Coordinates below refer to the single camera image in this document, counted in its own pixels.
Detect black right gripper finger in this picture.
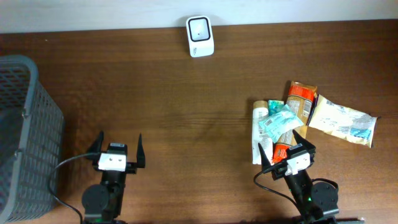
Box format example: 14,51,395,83
292,129,316,150
258,143,272,170

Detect mint green pack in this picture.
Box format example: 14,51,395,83
258,105,304,143

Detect yellow snack bag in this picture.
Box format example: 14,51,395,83
308,95,377,147

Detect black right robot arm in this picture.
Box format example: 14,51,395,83
254,130,365,224

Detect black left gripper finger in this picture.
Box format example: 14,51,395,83
87,131,104,155
136,134,146,169

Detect white tube with tan cap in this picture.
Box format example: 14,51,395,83
251,100,273,165

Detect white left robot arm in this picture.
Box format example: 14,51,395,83
81,131,146,223

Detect green tissue pack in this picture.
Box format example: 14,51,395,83
268,100,284,116

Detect orange biscuit pack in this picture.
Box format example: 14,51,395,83
272,81,317,164

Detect grey mesh basket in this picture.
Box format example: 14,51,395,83
1,55,65,223

